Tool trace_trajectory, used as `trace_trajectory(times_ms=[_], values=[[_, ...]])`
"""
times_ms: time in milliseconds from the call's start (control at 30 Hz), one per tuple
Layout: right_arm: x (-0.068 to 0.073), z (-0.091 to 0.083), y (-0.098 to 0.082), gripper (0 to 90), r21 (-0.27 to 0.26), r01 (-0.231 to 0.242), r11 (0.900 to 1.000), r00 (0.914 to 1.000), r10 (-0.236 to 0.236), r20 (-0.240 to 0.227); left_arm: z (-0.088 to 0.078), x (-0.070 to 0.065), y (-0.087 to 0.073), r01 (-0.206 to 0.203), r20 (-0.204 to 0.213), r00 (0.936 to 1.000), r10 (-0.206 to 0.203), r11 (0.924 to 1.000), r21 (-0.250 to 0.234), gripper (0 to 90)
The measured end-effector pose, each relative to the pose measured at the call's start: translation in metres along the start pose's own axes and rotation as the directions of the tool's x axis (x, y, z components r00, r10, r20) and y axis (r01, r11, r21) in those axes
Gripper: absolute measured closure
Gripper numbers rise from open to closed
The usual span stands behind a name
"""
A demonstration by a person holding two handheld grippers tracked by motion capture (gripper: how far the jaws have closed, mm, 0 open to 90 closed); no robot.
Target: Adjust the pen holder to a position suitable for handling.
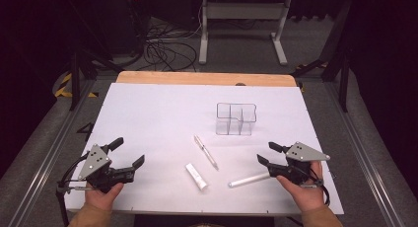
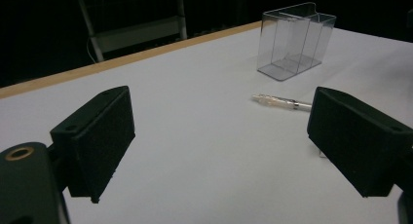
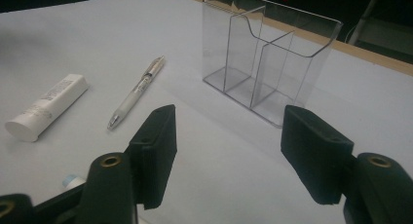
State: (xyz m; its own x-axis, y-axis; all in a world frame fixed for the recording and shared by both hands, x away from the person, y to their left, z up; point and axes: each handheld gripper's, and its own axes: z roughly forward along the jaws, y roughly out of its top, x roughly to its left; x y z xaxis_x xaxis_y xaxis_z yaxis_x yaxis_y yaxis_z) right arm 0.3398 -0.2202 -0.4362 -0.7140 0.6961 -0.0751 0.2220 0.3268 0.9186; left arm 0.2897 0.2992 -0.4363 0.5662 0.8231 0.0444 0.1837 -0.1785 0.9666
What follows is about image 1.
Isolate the person's left hand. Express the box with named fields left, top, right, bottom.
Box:
left=84, top=182, right=125, bottom=211

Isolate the clear slim pen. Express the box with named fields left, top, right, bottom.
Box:
left=193, top=134, right=220, bottom=172

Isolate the white table mat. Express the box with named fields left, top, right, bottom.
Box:
left=63, top=82, right=345, bottom=217

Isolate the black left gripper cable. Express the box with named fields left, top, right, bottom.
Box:
left=55, top=150, right=97, bottom=227

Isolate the clear plastic pen holder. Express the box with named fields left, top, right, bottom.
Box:
left=215, top=102, right=257, bottom=136

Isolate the white marker pen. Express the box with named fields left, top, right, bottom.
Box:
left=228, top=172, right=271, bottom=189

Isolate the yellow black hazard tape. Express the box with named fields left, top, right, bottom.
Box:
left=53, top=72, right=100, bottom=99

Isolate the black tripod stand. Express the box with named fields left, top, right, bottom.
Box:
left=67, top=45, right=125, bottom=112

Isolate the tangle of black floor cables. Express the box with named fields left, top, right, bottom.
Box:
left=141, top=21, right=199, bottom=73

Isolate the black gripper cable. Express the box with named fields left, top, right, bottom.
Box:
left=307, top=172, right=331, bottom=207
left=55, top=150, right=97, bottom=227

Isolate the aluminium rail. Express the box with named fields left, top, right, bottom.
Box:
left=8, top=78, right=97, bottom=227
left=323, top=82, right=409, bottom=227

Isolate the white eraser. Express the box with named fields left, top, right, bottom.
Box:
left=184, top=163, right=209, bottom=191

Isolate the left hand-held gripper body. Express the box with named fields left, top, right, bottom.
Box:
left=78, top=143, right=136, bottom=194

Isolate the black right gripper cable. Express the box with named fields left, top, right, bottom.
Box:
left=307, top=172, right=331, bottom=207

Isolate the white metal stand frame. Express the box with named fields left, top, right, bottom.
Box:
left=198, top=0, right=293, bottom=66

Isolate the person's right hand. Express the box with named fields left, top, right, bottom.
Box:
left=275, top=161, right=325, bottom=213

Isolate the black metal stand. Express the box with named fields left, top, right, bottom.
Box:
left=290, top=0, right=353, bottom=114

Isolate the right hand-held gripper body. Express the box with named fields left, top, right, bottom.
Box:
left=266, top=141, right=331, bottom=186

